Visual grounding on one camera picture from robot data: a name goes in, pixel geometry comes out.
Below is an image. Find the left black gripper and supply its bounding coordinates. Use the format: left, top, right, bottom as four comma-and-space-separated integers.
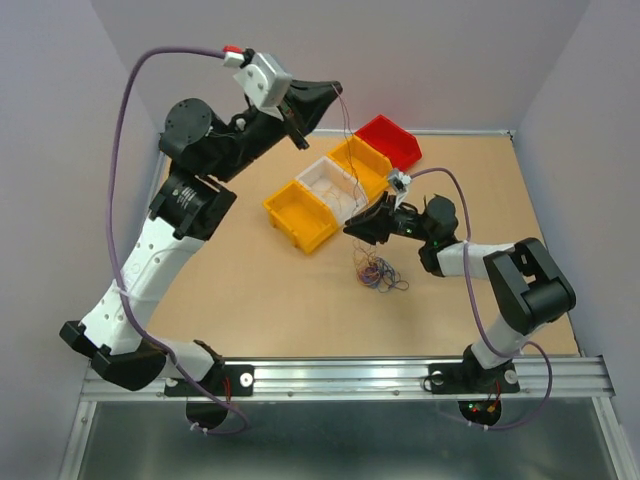
210, 77, 342, 183

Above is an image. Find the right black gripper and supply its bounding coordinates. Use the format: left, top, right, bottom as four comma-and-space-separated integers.
342, 190, 432, 244

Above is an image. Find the pink wire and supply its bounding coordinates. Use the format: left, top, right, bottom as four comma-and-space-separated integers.
332, 85, 371, 251

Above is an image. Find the yellow wire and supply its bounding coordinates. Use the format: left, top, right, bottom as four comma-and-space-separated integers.
314, 182, 351, 211

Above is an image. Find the coloured wire bundle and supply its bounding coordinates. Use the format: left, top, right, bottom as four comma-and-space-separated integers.
349, 239, 410, 295

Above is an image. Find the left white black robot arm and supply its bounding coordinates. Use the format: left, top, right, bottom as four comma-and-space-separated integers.
60, 80, 343, 394

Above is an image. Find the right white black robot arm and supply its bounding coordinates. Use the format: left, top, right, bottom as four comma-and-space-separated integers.
343, 193, 576, 395

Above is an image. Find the white plastic bin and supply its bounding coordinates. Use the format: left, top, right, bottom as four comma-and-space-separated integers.
295, 156, 369, 227

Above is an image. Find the far yellow plastic bin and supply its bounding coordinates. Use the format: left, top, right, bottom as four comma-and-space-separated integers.
328, 136, 392, 202

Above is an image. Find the yellow plastic bin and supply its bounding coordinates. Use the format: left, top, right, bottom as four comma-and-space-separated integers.
328, 136, 392, 202
263, 180, 338, 255

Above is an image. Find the red plastic bin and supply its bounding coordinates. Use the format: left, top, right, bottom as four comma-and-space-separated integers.
355, 115, 422, 171

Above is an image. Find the near yellow plastic bin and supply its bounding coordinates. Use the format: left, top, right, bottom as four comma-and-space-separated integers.
263, 180, 338, 255

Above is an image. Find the grey metal front panel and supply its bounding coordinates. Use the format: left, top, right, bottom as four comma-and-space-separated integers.
63, 399, 633, 479

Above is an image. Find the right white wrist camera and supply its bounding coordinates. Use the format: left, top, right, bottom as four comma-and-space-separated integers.
387, 168, 412, 210

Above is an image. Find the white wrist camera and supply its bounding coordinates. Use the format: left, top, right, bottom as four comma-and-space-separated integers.
387, 168, 412, 210
223, 45, 293, 119

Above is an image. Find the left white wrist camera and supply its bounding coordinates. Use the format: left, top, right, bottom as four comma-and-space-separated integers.
223, 45, 293, 119

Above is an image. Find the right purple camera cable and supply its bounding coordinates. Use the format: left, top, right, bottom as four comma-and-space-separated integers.
407, 167, 555, 432

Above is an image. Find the aluminium back rail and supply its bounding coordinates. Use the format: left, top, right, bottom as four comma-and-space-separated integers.
313, 128, 515, 138

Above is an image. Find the aluminium rail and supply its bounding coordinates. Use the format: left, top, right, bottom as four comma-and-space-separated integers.
79, 355, 615, 402
102, 133, 174, 361
313, 128, 515, 138

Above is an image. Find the aluminium left side rail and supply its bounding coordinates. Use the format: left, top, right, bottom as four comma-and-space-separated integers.
102, 133, 174, 361

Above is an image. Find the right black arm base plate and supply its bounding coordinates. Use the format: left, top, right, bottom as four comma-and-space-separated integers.
422, 362, 520, 395

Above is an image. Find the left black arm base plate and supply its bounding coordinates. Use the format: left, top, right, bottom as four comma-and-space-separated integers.
164, 363, 255, 398

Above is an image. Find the aluminium front rail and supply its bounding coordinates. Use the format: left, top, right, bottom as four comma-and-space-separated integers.
79, 355, 615, 402

